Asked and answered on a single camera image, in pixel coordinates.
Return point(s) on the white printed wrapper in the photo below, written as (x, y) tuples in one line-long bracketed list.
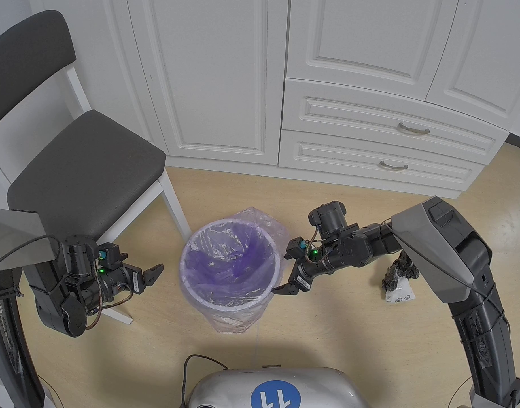
[(400, 293)]

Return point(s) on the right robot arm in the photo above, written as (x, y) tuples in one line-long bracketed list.
[(447, 249)]

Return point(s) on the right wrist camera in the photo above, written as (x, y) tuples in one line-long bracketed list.
[(294, 249)]

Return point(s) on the purple plastic bag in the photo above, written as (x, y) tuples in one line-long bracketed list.
[(238, 261)]

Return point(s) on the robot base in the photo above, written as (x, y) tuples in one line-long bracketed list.
[(243, 389)]

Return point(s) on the white trash bin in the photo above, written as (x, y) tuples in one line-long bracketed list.
[(230, 307)]

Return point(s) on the black plastic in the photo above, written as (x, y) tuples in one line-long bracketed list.
[(396, 276)]

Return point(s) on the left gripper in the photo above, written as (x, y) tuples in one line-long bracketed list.
[(124, 283)]

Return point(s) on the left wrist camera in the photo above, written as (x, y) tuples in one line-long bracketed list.
[(113, 255)]

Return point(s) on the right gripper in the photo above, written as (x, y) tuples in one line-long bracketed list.
[(315, 266)]

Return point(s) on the white chair grey cushions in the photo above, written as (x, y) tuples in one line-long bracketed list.
[(85, 164)]

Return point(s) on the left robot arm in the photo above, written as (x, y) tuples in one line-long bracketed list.
[(13, 236)]

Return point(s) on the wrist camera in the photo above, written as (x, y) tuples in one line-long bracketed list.
[(113, 255), (294, 249)]

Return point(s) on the white wardrobe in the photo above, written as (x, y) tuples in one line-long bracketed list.
[(221, 57)]

